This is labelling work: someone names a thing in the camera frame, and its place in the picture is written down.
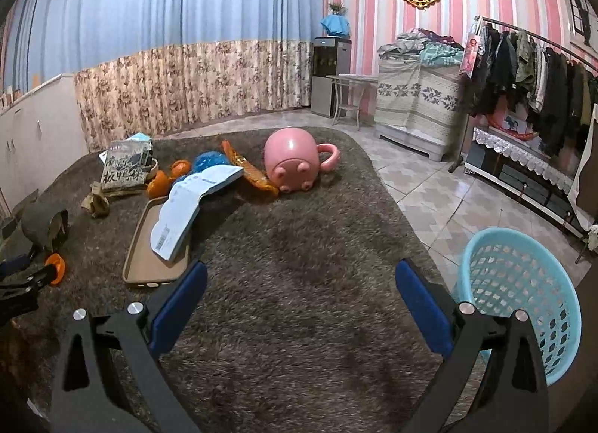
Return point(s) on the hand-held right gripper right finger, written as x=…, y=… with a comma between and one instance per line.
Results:
x=423, y=307

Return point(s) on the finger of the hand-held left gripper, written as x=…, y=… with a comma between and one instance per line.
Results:
x=23, y=286
x=11, y=265

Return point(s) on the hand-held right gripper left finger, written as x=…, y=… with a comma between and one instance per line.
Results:
x=180, y=307

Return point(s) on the orange peel piece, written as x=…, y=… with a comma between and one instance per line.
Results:
x=181, y=167
x=56, y=269

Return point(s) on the light blue plastic basket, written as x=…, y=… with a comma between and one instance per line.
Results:
x=467, y=283

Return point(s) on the light blue printed box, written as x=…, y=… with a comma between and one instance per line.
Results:
x=136, y=137

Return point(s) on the tan plastic tray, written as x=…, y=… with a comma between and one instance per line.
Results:
x=140, y=255

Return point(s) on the white paper booklet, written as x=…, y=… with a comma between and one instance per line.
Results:
x=180, y=213

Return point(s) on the crumpled brown paper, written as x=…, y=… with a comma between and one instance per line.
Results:
x=96, y=201

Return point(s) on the orange round toy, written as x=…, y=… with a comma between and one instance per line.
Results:
x=158, y=185

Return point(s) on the white cabinet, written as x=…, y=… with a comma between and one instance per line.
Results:
x=42, y=134

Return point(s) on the blue mesh ball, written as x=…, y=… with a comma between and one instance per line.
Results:
x=208, y=163

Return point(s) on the grey printed bag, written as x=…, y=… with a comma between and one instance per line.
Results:
x=124, y=166

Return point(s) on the orange snack packet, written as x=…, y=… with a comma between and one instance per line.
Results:
x=254, y=176

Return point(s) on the dark low cabinet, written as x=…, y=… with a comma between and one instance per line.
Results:
x=486, y=159

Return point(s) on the white lace cloth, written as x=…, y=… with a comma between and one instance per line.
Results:
x=514, y=148

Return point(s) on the pink pig watering can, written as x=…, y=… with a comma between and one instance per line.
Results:
x=289, y=152

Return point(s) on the red printed cushion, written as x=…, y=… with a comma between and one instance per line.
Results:
x=514, y=124

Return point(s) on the patterned cloth covered cabinet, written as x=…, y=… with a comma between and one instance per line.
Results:
x=420, y=96

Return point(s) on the beige hanging cloth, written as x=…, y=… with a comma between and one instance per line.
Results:
x=588, y=171

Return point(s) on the small folding table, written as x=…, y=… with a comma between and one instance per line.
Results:
x=350, y=79

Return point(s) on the grey water dispenser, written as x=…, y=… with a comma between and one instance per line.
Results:
x=327, y=87

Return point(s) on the row of hanging clothes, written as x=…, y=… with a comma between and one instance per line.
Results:
x=551, y=87

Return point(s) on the pink printed hanging bag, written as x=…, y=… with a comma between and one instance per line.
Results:
x=469, y=54

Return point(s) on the pile of folded clothes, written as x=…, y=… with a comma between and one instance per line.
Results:
x=430, y=47

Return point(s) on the blue and floral curtain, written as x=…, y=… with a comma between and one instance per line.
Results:
x=187, y=17

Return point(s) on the blue cloth cover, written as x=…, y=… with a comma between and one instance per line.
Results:
x=335, y=25

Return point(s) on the metal clothes rack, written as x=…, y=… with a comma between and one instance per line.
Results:
x=502, y=21

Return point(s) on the small green plant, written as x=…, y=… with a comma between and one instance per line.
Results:
x=336, y=7

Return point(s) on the window wall sticker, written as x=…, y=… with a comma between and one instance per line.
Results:
x=577, y=7

